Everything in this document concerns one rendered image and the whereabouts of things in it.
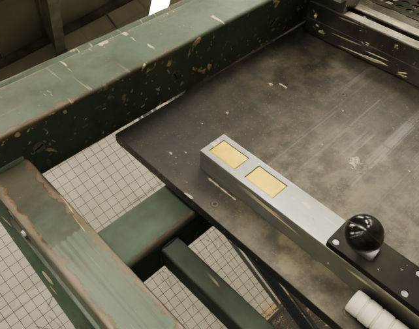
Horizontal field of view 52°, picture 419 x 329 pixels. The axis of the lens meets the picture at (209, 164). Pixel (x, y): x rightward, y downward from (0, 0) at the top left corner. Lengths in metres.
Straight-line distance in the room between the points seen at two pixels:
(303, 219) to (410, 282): 0.14
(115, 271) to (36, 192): 0.16
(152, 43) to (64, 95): 0.18
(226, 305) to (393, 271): 0.21
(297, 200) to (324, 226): 0.05
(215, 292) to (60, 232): 0.22
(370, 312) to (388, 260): 0.06
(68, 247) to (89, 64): 0.30
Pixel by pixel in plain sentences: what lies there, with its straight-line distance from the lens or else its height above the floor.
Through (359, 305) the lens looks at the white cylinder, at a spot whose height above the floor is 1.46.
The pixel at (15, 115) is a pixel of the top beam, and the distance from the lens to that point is 0.64.
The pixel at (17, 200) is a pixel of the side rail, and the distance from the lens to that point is 0.60.
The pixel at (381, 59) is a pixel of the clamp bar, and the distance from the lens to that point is 0.90.
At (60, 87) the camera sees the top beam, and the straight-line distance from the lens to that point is 0.67.
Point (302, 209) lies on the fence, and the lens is 0.58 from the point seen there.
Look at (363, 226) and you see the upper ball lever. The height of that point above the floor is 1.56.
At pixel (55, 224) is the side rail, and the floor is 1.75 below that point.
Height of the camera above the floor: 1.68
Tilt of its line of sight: 2 degrees up
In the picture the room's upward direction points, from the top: 37 degrees counter-clockwise
